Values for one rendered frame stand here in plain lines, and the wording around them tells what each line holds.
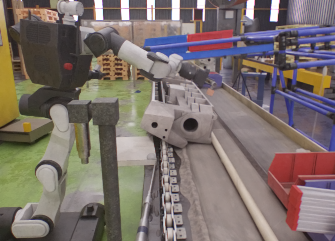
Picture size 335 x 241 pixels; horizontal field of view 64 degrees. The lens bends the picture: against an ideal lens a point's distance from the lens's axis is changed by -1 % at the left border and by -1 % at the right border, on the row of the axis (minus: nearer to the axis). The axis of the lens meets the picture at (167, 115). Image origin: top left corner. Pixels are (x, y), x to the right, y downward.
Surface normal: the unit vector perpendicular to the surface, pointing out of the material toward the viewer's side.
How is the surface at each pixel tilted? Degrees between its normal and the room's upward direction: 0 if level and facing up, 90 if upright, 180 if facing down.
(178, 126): 90
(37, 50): 102
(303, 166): 88
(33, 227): 90
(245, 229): 0
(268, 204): 0
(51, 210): 90
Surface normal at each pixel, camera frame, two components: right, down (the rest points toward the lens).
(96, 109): 0.04, 0.27
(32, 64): -0.31, 0.46
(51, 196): 0.10, 0.65
